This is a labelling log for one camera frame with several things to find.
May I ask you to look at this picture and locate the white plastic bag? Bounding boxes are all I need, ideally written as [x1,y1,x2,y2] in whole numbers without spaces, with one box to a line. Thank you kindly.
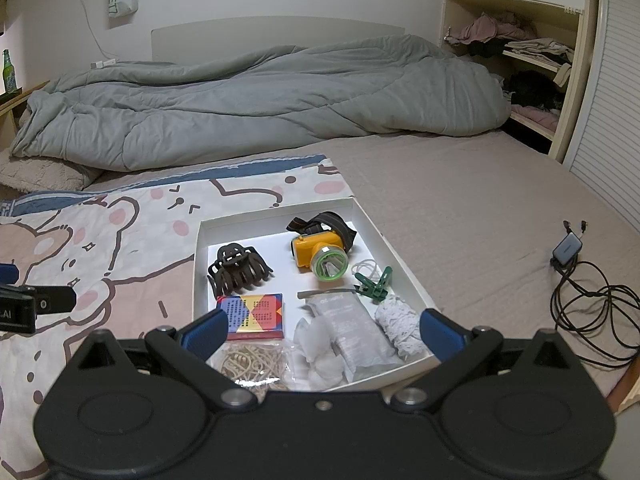
[292,317,346,391]

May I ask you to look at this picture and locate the yellow headlamp with dark strap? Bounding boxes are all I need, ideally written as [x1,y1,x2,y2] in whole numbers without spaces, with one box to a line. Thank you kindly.
[286,211,358,279]

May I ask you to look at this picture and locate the green glass bottle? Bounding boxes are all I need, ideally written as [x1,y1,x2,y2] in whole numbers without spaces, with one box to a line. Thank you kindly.
[1,49,17,98]

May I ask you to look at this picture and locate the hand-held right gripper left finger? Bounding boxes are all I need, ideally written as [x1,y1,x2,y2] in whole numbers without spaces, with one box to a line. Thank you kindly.
[70,308,256,412]

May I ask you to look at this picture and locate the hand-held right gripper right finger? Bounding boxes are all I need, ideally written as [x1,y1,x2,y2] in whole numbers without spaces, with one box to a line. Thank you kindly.
[390,310,581,413]

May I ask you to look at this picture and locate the black coiled cable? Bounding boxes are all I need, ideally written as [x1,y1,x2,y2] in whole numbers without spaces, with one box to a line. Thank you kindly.
[549,257,640,368]

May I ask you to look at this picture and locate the grey duvet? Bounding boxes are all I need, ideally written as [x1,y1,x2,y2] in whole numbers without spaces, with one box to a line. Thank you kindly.
[10,34,512,171]

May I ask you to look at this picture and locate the wooden bedside shelf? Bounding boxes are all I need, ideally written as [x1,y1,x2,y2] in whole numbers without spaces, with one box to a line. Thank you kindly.
[0,80,51,153]

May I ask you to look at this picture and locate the pink folded cloth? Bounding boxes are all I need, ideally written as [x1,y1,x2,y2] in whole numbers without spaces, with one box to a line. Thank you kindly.
[510,105,560,131]

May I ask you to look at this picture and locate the brown hair claw clip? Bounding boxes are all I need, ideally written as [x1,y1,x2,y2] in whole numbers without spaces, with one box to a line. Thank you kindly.
[206,242,274,297]

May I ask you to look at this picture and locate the grey usb hub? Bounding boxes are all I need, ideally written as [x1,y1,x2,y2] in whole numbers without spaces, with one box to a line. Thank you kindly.
[551,236,583,267]

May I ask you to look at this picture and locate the white lace ribbon roll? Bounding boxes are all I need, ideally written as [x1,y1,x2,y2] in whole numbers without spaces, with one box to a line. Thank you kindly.
[375,296,426,361]

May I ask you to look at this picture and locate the white cardboard box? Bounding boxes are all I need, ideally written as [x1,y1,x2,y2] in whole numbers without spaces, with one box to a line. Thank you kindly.
[191,196,442,393]

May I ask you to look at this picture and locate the beige bed sheet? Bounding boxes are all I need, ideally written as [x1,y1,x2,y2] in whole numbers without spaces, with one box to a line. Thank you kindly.
[82,130,640,396]

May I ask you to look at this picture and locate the clear bag of hair ties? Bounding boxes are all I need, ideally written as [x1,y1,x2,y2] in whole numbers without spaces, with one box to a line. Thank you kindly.
[207,337,293,393]

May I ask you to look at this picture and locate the cream headboard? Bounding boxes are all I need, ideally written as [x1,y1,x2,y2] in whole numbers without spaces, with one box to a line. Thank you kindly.
[151,15,407,63]

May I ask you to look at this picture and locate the bear printed blanket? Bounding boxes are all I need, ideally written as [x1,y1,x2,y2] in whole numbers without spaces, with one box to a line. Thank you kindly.
[0,155,356,480]

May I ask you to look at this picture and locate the colourful patterned small box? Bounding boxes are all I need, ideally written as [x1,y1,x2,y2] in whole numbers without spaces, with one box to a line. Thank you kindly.
[216,292,286,338]

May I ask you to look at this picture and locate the black clothing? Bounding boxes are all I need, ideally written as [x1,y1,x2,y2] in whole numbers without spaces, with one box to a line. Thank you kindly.
[502,70,566,111]

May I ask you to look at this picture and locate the beige fuzzy pillow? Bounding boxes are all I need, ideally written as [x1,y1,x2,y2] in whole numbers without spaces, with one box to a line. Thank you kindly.
[0,152,103,193]

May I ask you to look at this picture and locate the white wall cable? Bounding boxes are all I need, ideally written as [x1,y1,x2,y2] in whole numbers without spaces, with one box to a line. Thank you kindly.
[75,0,121,66]

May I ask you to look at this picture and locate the cream shelf unit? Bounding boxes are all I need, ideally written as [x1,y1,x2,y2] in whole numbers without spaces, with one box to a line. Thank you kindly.
[442,0,588,163]

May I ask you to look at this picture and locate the white slatted door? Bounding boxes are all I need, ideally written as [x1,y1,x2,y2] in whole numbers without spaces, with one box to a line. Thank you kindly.
[562,0,640,231]

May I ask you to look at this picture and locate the beige folded clothes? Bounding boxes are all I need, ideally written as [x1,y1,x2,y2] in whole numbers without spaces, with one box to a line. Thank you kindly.
[502,37,575,66]

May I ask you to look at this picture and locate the white packet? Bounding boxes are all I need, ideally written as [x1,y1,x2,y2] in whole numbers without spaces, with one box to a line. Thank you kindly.
[298,290,403,383]

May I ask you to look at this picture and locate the pink clothes pile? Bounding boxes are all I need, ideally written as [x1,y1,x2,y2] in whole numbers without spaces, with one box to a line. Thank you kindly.
[445,12,538,45]

